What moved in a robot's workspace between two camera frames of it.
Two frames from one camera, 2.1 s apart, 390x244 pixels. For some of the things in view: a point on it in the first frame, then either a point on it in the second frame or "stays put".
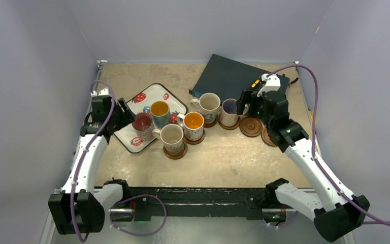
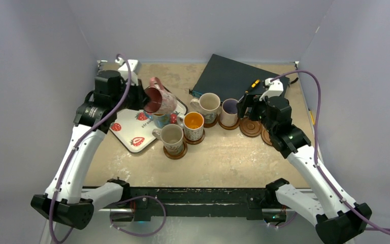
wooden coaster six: x=176 y=156 stays put
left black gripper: x=127 y=116 to x=142 y=99
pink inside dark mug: x=142 y=124 to x=161 y=101
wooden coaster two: x=229 y=127 stays put
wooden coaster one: x=210 y=125 stays put
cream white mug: x=208 y=104 stays put
